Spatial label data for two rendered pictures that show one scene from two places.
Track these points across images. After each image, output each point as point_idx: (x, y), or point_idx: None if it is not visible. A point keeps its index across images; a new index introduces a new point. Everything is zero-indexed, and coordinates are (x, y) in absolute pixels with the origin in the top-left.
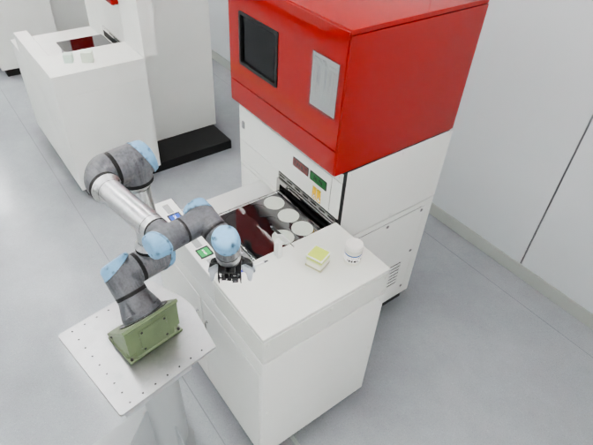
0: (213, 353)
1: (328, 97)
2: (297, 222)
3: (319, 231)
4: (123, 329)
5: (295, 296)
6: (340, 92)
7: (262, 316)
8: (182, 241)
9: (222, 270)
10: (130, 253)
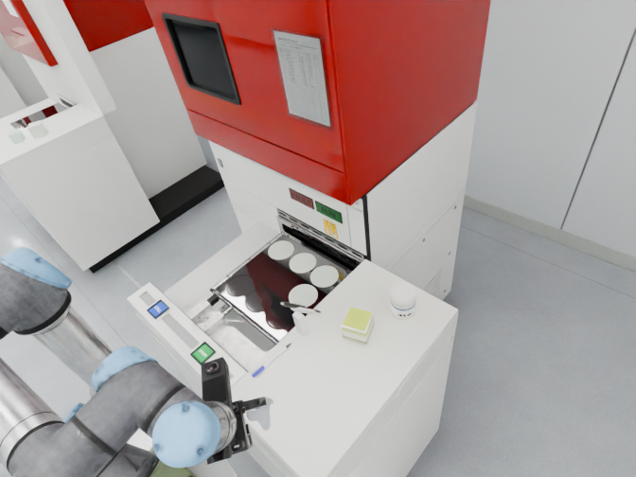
0: (256, 454)
1: (314, 97)
2: (316, 268)
3: (347, 278)
4: None
5: (342, 393)
6: (330, 82)
7: (304, 444)
8: (92, 469)
9: (208, 460)
10: None
